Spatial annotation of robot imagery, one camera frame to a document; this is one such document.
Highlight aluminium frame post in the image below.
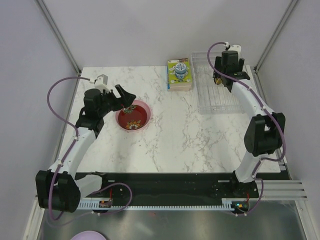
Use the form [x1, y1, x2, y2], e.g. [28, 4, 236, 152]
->
[253, 0, 300, 73]
[34, 0, 82, 75]

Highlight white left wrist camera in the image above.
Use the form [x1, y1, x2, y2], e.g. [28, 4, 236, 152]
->
[89, 74, 110, 93]

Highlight red floral bowl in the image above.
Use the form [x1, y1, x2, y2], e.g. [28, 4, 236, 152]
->
[116, 101, 152, 131]

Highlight lavender round object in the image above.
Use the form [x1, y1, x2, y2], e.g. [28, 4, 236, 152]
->
[71, 230, 106, 240]

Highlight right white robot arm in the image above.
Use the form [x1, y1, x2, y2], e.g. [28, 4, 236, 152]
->
[213, 50, 286, 197]

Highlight white wire dish rack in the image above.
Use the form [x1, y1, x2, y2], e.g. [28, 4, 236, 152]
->
[190, 51, 244, 115]

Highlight green illustrated box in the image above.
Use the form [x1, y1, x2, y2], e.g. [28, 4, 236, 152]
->
[167, 57, 193, 91]

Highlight white slotted cable duct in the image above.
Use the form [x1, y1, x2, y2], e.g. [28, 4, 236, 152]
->
[77, 197, 248, 211]

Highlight pink plastic plate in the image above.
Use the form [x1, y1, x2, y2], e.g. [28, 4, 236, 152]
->
[115, 99, 154, 132]

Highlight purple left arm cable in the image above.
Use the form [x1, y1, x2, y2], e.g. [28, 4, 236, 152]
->
[47, 76, 91, 221]

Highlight green plastic plate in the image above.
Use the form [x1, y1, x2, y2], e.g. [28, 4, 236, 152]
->
[214, 78, 222, 85]

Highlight left aluminium frame post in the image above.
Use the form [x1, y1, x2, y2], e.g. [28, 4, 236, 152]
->
[34, 0, 82, 75]

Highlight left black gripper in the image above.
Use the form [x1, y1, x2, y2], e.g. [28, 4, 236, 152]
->
[98, 84, 136, 117]

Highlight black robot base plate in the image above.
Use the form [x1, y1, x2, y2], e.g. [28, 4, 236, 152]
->
[92, 173, 259, 204]

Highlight right aluminium frame post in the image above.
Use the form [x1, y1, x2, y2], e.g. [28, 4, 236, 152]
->
[253, 0, 300, 73]

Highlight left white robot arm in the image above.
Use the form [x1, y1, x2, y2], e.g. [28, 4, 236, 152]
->
[35, 84, 136, 213]

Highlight aluminium rail brackets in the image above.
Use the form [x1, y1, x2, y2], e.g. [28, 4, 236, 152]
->
[261, 180, 307, 201]

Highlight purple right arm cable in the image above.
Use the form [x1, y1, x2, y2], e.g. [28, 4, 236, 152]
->
[207, 41, 287, 217]

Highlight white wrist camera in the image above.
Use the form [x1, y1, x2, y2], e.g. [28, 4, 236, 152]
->
[89, 74, 110, 93]
[224, 41, 242, 57]

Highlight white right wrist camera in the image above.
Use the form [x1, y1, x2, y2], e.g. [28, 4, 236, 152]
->
[224, 41, 242, 57]

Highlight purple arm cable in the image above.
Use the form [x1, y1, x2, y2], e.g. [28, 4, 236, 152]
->
[207, 41, 287, 217]
[47, 76, 91, 221]

